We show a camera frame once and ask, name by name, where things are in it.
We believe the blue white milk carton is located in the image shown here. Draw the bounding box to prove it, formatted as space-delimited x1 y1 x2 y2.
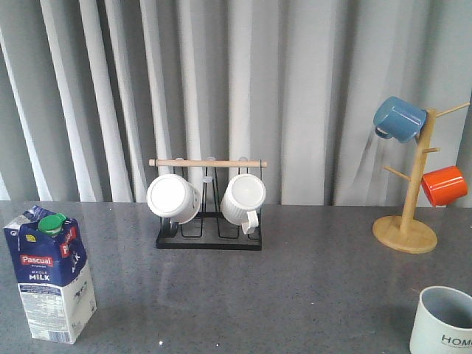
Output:
4 205 97 344

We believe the cream HOME mug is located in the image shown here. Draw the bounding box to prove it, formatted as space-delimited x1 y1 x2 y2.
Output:
409 285 471 353

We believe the white ribbed mug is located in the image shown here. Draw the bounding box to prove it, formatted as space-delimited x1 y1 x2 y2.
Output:
221 173 266 235

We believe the white smooth mug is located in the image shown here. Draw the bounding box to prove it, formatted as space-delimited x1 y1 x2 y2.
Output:
147 174 201 224

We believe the blue enamel mug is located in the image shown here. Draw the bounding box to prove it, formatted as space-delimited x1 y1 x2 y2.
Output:
373 97 427 143

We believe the grey pleated curtain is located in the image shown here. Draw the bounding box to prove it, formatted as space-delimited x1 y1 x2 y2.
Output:
1 1 471 206

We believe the wooden mug tree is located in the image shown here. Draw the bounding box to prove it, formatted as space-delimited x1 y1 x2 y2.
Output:
372 102 470 254

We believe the orange enamel mug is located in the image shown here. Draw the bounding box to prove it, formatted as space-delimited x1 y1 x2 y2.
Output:
421 166 468 207

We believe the black wire mug rack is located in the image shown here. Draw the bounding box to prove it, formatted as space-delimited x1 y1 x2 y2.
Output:
149 158 268 251

